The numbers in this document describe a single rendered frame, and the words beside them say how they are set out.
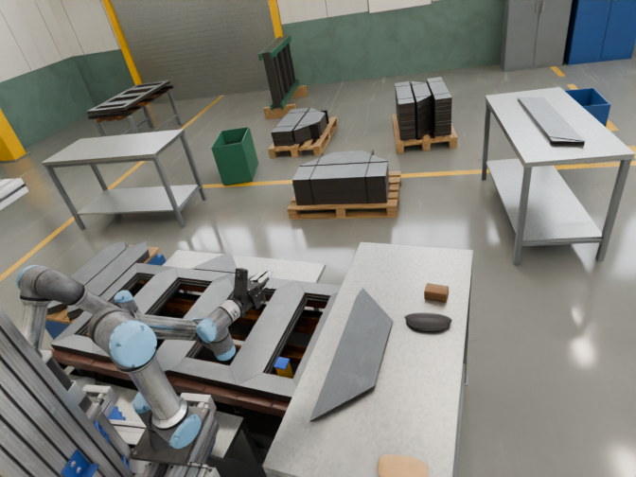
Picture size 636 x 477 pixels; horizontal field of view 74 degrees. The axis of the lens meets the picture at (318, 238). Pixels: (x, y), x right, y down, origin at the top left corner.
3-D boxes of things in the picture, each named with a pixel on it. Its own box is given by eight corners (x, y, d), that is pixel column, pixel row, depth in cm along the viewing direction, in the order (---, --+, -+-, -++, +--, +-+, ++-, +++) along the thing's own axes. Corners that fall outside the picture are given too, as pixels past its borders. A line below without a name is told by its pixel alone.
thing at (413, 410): (361, 247, 242) (361, 241, 240) (472, 256, 220) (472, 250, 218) (265, 471, 145) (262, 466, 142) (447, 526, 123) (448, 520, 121)
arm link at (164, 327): (67, 332, 125) (193, 341, 165) (85, 346, 119) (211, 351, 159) (82, 295, 126) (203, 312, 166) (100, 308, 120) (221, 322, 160)
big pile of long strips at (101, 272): (119, 244, 335) (115, 238, 332) (159, 247, 320) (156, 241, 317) (36, 315, 275) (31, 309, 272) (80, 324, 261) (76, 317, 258)
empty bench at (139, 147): (79, 230, 541) (41, 162, 488) (112, 203, 597) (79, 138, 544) (184, 227, 503) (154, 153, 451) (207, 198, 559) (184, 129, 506)
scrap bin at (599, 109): (548, 135, 549) (555, 91, 518) (585, 132, 538) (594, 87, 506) (559, 155, 501) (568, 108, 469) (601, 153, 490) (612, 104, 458)
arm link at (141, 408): (165, 396, 162) (151, 373, 154) (185, 413, 154) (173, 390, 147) (137, 420, 155) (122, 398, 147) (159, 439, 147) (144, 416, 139)
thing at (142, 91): (104, 159, 757) (82, 113, 710) (151, 125, 889) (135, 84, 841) (145, 156, 736) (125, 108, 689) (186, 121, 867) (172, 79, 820)
